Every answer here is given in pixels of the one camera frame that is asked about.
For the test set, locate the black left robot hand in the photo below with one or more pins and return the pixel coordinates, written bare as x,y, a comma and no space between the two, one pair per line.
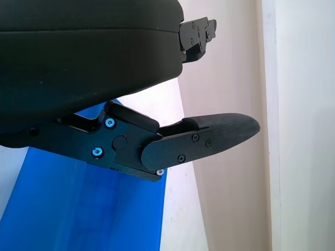
78,65

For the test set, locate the blue plastic tray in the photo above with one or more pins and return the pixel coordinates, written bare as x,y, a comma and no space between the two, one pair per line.
78,209

